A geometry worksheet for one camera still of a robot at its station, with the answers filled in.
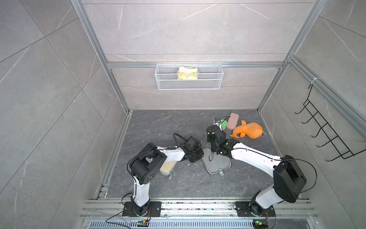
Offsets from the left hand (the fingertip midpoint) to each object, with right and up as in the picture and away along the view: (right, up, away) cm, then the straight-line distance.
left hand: (207, 153), depth 91 cm
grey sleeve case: (+4, -5, -2) cm, 7 cm away
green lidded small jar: (+15, +18, +13) cm, 27 cm away
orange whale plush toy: (+34, +15, +7) cm, 37 cm away
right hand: (+3, +15, -4) cm, 16 cm away
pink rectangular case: (+23, +21, +20) cm, 37 cm away
